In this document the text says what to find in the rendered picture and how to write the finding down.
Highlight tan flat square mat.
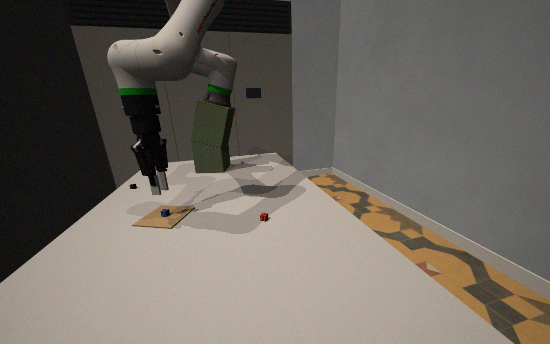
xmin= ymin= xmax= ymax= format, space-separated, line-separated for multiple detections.
xmin=132 ymin=205 xmax=195 ymax=229

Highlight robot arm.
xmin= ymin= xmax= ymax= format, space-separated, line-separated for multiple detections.
xmin=107 ymin=0 xmax=237 ymax=117

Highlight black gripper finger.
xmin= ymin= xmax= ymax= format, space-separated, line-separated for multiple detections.
xmin=131 ymin=139 xmax=161 ymax=195
xmin=154 ymin=138 xmax=169 ymax=190

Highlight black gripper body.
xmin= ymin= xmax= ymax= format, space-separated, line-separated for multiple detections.
xmin=129 ymin=115 xmax=161 ymax=151

